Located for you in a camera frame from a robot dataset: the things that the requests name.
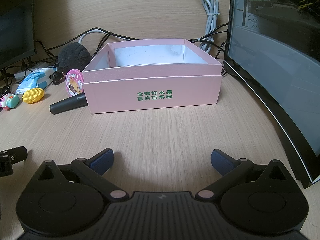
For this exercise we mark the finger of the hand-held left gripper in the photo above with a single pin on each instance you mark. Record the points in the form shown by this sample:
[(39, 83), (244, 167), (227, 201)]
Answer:
[(15, 153)]

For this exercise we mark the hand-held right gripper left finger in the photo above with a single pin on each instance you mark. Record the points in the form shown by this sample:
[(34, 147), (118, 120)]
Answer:
[(103, 161)]

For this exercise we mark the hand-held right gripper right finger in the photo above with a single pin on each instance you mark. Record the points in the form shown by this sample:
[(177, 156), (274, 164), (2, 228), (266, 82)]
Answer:
[(221, 162)]

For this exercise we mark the pink and green cartoon toy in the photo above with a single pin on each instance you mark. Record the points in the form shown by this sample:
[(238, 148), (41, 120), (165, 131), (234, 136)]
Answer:
[(10, 101)]

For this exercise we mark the yellow corn-shaped toy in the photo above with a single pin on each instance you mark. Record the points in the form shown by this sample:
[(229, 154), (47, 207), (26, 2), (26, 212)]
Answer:
[(33, 95)]

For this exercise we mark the black marker pen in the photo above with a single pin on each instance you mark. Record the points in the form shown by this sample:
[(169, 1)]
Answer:
[(65, 104)]

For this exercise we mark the blue tissue packet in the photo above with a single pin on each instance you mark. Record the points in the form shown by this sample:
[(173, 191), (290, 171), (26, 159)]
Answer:
[(35, 78)]

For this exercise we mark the pink round cartoon badge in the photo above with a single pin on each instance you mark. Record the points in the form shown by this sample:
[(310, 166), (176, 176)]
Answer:
[(73, 81)]

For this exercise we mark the small brown figurine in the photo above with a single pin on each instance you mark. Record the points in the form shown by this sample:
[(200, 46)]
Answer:
[(57, 77)]

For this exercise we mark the pink cardboard box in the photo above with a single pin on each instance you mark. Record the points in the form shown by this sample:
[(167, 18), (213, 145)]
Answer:
[(155, 85)]

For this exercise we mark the black plush toy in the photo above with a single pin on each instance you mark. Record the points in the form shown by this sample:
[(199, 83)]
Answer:
[(72, 55)]

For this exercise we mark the grey power strip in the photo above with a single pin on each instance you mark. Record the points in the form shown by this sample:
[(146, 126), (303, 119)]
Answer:
[(19, 75)]

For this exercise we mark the computer case with glass panel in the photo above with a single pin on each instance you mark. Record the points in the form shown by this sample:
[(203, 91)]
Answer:
[(275, 55)]

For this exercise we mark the black computer monitor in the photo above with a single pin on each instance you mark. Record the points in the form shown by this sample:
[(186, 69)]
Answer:
[(15, 25)]

